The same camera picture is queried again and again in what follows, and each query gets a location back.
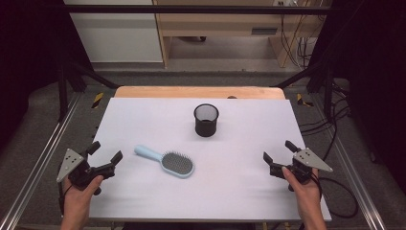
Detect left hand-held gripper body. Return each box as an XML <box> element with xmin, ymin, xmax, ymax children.
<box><xmin>56</xmin><ymin>148</ymin><xmax>116</xmax><ymax>196</ymax></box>

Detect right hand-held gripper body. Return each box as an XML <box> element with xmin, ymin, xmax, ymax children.
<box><xmin>269</xmin><ymin>147</ymin><xmax>334</xmax><ymax>193</ymax></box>

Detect light blue hairbrush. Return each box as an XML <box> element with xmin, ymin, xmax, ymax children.
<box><xmin>133</xmin><ymin>144</ymin><xmax>195</xmax><ymax>179</ymax></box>

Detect black mesh cup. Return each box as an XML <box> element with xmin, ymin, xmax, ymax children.
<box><xmin>192</xmin><ymin>103</ymin><xmax>220</xmax><ymax>138</ymax></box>

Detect person's right hand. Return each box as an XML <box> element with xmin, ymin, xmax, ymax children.
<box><xmin>282</xmin><ymin>166</ymin><xmax>322</xmax><ymax>209</ymax></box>

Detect person's left hand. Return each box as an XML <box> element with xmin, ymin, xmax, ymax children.
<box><xmin>62</xmin><ymin>174</ymin><xmax>105</xmax><ymax>213</ymax></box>

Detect yellow black tape strip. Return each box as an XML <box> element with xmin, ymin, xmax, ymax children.
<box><xmin>296</xmin><ymin>93</ymin><xmax>316</xmax><ymax>108</ymax></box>
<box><xmin>91</xmin><ymin>92</ymin><xmax>105</xmax><ymax>109</ymax></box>

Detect black metal stand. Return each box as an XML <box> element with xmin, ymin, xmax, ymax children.
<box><xmin>271</xmin><ymin>60</ymin><xmax>336</xmax><ymax>123</ymax></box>
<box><xmin>56</xmin><ymin>57</ymin><xmax>121</xmax><ymax>123</ymax></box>

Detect wooden table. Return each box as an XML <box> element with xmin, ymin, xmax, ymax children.
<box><xmin>114</xmin><ymin>85</ymin><xmax>286</xmax><ymax>101</ymax></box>

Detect black curtain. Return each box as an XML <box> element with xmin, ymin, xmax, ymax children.
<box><xmin>0</xmin><ymin>0</ymin><xmax>94</xmax><ymax>151</ymax></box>
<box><xmin>307</xmin><ymin>0</ymin><xmax>406</xmax><ymax>186</ymax></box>

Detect white cabinet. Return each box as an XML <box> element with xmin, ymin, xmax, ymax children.
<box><xmin>62</xmin><ymin>0</ymin><xmax>164</xmax><ymax>63</ymax></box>

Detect wooden cabinet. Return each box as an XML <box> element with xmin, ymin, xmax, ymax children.
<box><xmin>152</xmin><ymin>0</ymin><xmax>333</xmax><ymax>69</ymax></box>

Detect black horizontal bar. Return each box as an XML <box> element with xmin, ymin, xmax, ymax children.
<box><xmin>62</xmin><ymin>4</ymin><xmax>348</xmax><ymax>15</ymax></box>

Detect aluminium rail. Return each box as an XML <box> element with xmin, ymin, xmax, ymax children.
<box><xmin>0</xmin><ymin>92</ymin><xmax>81</xmax><ymax>230</ymax></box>
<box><xmin>310</xmin><ymin>94</ymin><xmax>388</xmax><ymax>230</ymax></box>

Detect left hand-held gripper cable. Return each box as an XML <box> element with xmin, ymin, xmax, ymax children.
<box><xmin>57</xmin><ymin>183</ymin><xmax>74</xmax><ymax>216</ymax></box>

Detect hand-held gripper cable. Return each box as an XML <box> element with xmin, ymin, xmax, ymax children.
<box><xmin>57</xmin><ymin>183</ymin><xmax>74</xmax><ymax>216</ymax></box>
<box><xmin>314</xmin><ymin>173</ymin><xmax>359</xmax><ymax>220</ymax></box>

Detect black floor cables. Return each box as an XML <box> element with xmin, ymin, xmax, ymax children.
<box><xmin>299</xmin><ymin>78</ymin><xmax>352</xmax><ymax>162</ymax></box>

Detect right hand-held gripper cable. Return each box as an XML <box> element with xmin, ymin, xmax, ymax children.
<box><xmin>314</xmin><ymin>173</ymin><xmax>359</xmax><ymax>220</ymax></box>

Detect bundle of hanging cables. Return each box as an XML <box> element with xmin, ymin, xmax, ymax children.
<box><xmin>279</xmin><ymin>13</ymin><xmax>320</xmax><ymax>69</ymax></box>

